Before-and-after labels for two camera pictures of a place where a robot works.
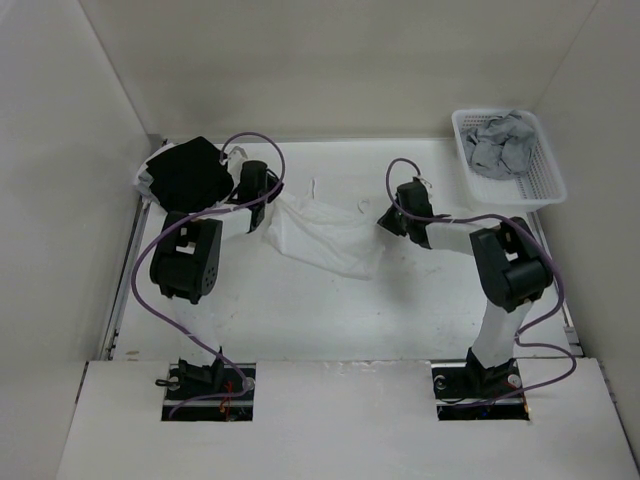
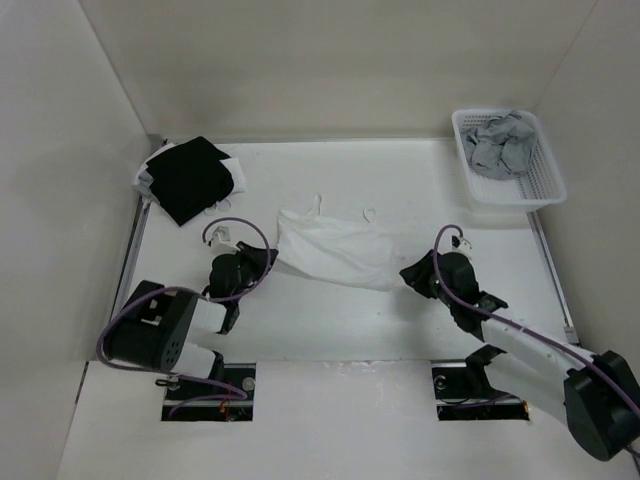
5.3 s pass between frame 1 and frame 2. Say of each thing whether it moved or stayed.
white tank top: moved
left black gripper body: moved
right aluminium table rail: stayed
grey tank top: stayed
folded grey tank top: stayed
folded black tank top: stayed
